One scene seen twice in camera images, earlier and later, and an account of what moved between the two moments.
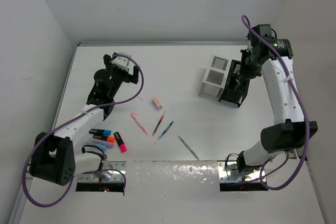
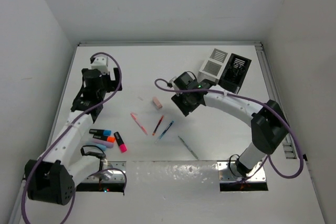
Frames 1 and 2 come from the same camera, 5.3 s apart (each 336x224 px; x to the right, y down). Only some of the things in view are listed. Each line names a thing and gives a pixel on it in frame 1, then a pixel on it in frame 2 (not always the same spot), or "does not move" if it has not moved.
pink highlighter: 122,146 does not move
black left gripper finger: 134,78 to 115,85
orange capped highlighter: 108,138 does not move
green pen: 188,147 does not move
